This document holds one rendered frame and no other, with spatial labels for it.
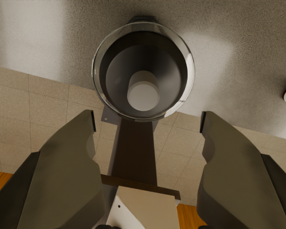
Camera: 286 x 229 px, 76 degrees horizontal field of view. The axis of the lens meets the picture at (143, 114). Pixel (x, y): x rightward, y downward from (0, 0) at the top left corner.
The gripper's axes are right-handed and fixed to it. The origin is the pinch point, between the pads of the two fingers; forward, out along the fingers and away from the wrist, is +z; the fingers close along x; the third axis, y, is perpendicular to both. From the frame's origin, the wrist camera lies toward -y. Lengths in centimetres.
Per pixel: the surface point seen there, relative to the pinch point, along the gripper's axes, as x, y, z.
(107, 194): -12, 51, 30
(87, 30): -11.6, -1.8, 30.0
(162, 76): 1.5, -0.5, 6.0
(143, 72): -0.3, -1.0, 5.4
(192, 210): 61, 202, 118
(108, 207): -12, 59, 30
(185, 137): 41, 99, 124
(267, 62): 27.4, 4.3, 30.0
